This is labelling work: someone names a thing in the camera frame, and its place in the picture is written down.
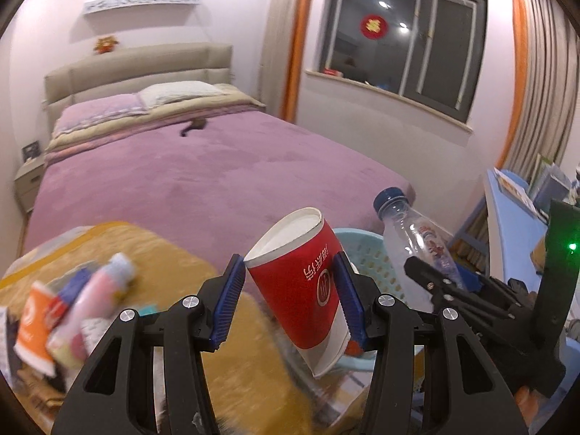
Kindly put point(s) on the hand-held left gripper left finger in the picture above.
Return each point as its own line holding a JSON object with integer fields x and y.
{"x": 229, "y": 299}

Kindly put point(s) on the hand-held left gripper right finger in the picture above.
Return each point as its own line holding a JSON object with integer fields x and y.
{"x": 349, "y": 299}

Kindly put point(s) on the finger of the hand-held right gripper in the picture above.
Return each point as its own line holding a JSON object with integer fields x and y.
{"x": 435, "y": 283}
{"x": 471, "y": 278}

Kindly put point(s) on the light blue plastic basket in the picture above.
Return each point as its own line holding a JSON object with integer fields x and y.
{"x": 376, "y": 258}

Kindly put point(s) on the red paper cup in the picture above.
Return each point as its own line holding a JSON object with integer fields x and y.
{"x": 299, "y": 290}

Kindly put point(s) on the clear plastic bottle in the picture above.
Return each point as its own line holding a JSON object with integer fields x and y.
{"x": 408, "y": 235}

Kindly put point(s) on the light blue desk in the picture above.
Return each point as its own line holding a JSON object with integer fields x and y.
{"x": 507, "y": 226}

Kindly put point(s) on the yellow bear printed blanket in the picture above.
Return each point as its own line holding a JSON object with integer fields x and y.
{"x": 172, "y": 263}

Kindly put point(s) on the row of books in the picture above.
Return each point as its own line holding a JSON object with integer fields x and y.
{"x": 543, "y": 181}

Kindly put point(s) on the bed with purple cover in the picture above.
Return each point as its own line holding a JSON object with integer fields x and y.
{"x": 204, "y": 176}

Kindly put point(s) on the pink tube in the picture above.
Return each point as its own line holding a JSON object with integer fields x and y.
{"x": 99, "y": 299}

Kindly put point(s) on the red and blue packet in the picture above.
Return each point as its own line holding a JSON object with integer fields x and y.
{"x": 68, "y": 294}

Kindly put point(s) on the small dark object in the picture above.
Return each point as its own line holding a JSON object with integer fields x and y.
{"x": 192, "y": 127}

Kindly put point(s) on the folded beige quilt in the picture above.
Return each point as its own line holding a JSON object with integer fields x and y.
{"x": 204, "y": 106}

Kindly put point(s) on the orange paper cup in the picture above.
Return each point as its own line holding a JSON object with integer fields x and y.
{"x": 34, "y": 326}

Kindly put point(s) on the striped beige and orange curtain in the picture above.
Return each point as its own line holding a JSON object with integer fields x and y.
{"x": 543, "y": 77}

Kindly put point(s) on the white patterned pillow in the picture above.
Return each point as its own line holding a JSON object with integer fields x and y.
{"x": 176, "y": 91}

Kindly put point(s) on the small red box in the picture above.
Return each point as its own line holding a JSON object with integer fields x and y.
{"x": 331, "y": 71}

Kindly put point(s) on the purple pillow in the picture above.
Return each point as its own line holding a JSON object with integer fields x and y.
{"x": 97, "y": 111}

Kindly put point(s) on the dark framed window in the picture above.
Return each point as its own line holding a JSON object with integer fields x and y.
{"x": 408, "y": 54}

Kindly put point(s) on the grey nightstand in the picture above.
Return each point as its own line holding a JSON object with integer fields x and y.
{"x": 28, "y": 185}

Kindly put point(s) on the beige padded headboard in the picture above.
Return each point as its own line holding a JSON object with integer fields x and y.
{"x": 136, "y": 63}

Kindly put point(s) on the round red window decoration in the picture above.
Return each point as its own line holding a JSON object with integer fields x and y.
{"x": 375, "y": 27}

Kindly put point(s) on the grey and orange curtain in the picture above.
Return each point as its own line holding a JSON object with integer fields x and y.
{"x": 290, "y": 40}

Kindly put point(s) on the brown plush toy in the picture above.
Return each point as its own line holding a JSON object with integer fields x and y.
{"x": 105, "y": 45}

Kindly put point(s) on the small picture frame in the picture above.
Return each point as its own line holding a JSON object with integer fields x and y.
{"x": 31, "y": 150}

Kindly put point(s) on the white wall shelf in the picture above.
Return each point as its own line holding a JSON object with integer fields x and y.
{"x": 140, "y": 2}

